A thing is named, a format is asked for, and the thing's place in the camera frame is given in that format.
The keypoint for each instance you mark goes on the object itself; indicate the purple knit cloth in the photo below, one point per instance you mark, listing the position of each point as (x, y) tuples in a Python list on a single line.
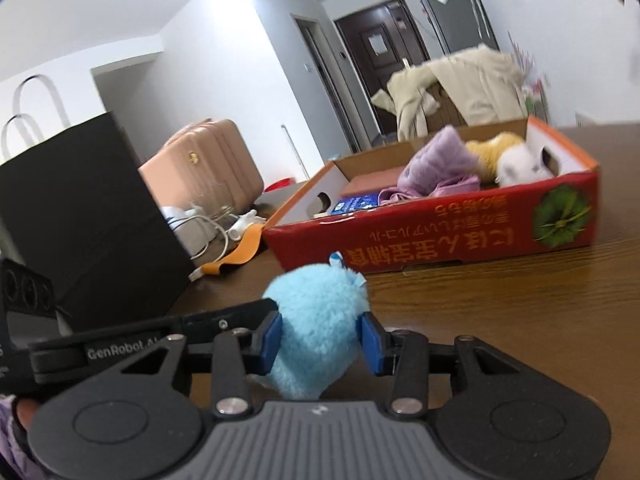
[(435, 160)]

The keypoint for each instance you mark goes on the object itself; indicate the dark brown door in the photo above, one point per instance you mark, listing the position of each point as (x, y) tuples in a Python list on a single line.
[(370, 85)]

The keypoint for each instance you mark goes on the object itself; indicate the red and orange cardboard box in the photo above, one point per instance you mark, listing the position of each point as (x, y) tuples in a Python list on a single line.
[(450, 240)]

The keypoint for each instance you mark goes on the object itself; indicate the yellow and white hamster plush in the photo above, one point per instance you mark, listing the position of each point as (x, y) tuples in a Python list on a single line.
[(520, 165)]

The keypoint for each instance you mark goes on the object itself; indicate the white power adapter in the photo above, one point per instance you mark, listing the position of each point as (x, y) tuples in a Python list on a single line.
[(244, 224)]

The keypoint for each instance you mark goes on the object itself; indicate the person's left hand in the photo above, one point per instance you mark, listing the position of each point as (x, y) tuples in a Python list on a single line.
[(21, 412)]

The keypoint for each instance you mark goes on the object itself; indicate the person's left forearm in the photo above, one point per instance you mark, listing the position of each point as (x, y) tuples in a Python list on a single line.
[(10, 455)]

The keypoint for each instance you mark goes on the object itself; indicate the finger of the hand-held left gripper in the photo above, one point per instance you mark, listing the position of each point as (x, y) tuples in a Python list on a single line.
[(225, 319)]

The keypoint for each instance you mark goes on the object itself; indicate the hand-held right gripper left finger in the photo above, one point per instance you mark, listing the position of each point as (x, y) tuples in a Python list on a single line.
[(270, 337)]

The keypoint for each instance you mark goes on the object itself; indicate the pink suitcase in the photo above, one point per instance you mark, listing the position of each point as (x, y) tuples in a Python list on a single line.
[(210, 160)]

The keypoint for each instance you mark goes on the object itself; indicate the beige coat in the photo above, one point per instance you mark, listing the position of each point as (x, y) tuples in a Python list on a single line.
[(490, 85)]

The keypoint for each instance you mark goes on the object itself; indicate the grey refrigerator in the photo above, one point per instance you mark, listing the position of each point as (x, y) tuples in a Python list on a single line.
[(450, 25)]

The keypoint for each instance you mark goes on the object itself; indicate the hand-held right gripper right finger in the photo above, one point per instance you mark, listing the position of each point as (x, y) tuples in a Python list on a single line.
[(372, 342)]

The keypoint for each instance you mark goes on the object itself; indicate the blue packet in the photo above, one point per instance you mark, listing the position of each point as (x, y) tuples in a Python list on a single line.
[(357, 203)]

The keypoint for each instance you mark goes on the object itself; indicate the white paper notice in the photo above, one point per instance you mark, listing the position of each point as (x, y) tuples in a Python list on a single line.
[(378, 44)]

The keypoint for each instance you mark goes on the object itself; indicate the light blue fluffy plush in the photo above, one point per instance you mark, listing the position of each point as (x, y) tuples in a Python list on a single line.
[(315, 320)]

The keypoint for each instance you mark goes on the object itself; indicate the black paper bag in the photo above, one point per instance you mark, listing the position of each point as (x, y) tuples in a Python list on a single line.
[(85, 210)]

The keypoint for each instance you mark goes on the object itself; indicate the red bucket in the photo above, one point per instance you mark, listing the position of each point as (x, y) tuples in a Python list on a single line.
[(277, 185)]

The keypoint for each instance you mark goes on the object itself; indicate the brown wooden chair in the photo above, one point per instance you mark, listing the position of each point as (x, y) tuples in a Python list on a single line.
[(445, 112)]

